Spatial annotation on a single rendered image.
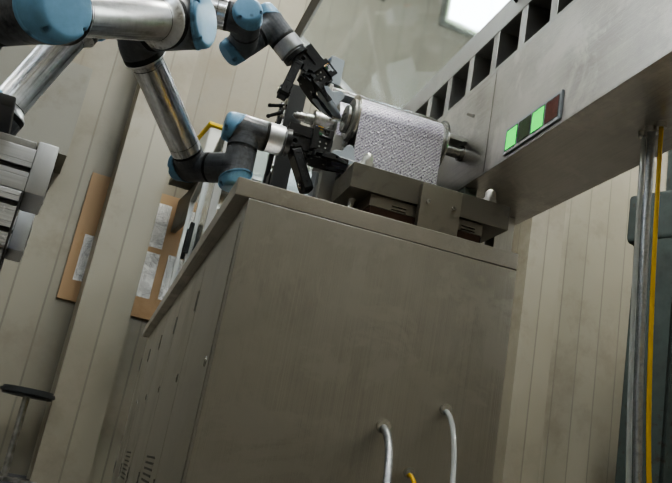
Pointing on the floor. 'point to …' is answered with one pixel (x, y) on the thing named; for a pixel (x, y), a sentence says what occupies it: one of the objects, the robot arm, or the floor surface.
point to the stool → (20, 424)
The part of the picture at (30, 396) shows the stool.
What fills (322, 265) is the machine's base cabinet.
